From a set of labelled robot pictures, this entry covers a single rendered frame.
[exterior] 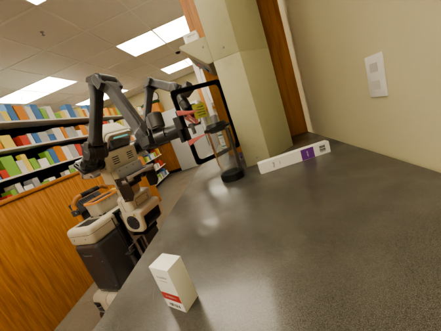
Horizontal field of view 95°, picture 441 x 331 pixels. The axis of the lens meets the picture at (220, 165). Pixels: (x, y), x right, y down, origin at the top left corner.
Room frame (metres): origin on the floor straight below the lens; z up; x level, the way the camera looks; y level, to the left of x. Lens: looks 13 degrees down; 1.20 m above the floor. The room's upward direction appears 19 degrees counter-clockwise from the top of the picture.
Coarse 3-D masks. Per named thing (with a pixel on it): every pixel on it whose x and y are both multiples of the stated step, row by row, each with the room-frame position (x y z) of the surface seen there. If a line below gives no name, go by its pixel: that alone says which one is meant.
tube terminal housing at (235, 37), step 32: (224, 0) 0.88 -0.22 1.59; (224, 32) 0.88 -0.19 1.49; (256, 32) 0.96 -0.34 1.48; (224, 64) 0.89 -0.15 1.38; (256, 64) 0.93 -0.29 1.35; (224, 96) 0.90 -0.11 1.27; (256, 96) 0.89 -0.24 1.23; (256, 128) 0.88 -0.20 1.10; (288, 128) 0.99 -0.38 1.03; (256, 160) 0.89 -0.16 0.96
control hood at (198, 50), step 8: (200, 40) 0.90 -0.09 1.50; (184, 48) 0.91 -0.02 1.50; (192, 48) 0.91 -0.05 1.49; (200, 48) 0.90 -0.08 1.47; (208, 48) 0.90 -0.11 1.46; (192, 56) 0.93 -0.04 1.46; (200, 56) 0.90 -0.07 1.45; (208, 56) 0.90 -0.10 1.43; (208, 64) 0.92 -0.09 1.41; (216, 72) 1.12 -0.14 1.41
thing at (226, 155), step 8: (224, 128) 0.78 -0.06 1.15; (208, 136) 0.80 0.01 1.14; (216, 136) 0.77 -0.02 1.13; (224, 136) 0.77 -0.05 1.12; (216, 144) 0.78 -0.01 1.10; (224, 144) 0.77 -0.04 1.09; (232, 144) 0.79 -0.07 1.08; (216, 152) 0.79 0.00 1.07; (224, 152) 0.77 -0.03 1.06; (232, 152) 0.78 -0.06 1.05; (224, 160) 0.77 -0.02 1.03; (232, 160) 0.77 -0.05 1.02; (224, 168) 0.78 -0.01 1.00; (232, 168) 0.77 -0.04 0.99; (240, 168) 0.79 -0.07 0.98
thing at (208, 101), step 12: (180, 96) 1.08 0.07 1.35; (192, 96) 1.11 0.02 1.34; (204, 96) 1.14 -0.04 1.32; (216, 96) 1.18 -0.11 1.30; (180, 108) 1.07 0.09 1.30; (192, 108) 1.10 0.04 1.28; (204, 108) 1.13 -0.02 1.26; (216, 108) 1.16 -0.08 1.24; (192, 120) 1.09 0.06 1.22; (204, 120) 1.12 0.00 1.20; (228, 120) 1.19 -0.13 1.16; (204, 144) 1.10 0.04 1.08; (204, 156) 1.09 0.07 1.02
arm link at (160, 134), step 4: (152, 128) 0.85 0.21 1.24; (156, 128) 0.85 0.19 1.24; (160, 128) 0.87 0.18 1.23; (164, 128) 0.85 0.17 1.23; (152, 132) 0.85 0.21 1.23; (156, 132) 0.84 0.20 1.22; (160, 132) 0.83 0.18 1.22; (156, 136) 0.83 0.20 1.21; (160, 136) 0.83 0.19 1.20; (164, 136) 0.82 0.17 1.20; (156, 140) 0.83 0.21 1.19; (160, 140) 0.83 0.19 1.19; (164, 140) 0.83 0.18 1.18
